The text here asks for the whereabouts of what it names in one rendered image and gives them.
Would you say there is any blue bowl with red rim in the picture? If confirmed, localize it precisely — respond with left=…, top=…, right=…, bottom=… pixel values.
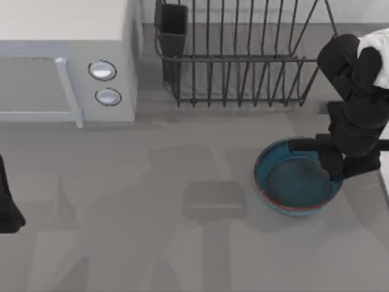
left=253, top=137, right=345, bottom=218

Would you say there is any black cutlery holder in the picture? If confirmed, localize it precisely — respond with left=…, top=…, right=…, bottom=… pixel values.
left=154, top=2, right=190, bottom=58

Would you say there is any small round microwave knob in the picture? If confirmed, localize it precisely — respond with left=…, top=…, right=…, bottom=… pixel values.
left=94, top=87, right=123, bottom=107

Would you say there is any large round microwave knob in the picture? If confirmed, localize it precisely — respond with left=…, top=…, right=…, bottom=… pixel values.
left=87, top=59, right=118, bottom=82

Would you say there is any pale microwave oven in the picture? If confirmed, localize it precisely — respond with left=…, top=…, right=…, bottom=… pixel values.
left=0, top=0, right=138, bottom=129

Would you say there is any pale microwave door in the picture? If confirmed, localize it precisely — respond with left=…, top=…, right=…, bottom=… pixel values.
left=0, top=55, right=84, bottom=129

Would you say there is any black wire dish rack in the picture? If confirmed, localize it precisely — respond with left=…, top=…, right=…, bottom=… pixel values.
left=153, top=0, right=339, bottom=108

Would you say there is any pale blue microwave door handle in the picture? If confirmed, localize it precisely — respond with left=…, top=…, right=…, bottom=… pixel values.
left=54, top=57, right=84, bottom=129

